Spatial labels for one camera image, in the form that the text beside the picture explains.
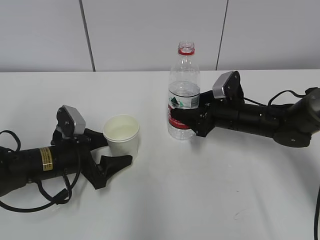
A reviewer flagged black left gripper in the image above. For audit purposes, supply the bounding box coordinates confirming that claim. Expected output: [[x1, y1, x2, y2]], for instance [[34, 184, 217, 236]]
[[51, 128, 132, 190]]

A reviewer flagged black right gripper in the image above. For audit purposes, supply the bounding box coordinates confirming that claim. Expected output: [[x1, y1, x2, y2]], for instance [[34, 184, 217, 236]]
[[171, 90, 243, 137]]

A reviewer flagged white paper cup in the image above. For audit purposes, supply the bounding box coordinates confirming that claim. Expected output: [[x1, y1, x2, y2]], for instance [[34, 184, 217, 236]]
[[102, 114, 140, 161]]

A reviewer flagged clear water bottle red label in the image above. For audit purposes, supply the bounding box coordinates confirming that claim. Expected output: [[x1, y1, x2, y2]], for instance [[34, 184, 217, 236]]
[[167, 41, 200, 140]]

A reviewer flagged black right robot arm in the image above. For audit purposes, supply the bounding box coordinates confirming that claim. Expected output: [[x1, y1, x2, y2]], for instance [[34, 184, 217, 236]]
[[170, 87, 320, 148]]

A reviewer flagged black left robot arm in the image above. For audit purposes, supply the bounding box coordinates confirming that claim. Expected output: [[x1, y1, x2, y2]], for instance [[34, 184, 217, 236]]
[[0, 129, 133, 196]]

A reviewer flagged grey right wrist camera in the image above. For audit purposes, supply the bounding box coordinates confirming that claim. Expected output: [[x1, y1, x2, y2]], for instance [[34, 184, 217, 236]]
[[212, 71, 244, 101]]

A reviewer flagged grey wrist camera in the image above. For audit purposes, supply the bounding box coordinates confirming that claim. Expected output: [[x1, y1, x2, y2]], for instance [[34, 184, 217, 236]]
[[212, 71, 244, 101], [56, 105, 86, 139]]

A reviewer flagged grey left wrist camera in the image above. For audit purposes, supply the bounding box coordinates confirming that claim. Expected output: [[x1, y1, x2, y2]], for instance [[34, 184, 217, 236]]
[[56, 105, 86, 139]]

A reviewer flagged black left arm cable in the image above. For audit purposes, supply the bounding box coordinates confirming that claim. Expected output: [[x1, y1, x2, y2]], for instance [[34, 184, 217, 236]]
[[0, 129, 81, 213]]

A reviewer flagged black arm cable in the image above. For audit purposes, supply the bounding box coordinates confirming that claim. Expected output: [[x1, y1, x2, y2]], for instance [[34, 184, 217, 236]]
[[0, 129, 81, 213], [242, 87, 320, 107]]

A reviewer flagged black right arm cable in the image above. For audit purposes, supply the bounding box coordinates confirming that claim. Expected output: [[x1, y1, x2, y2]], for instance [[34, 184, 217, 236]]
[[242, 87, 320, 107]]

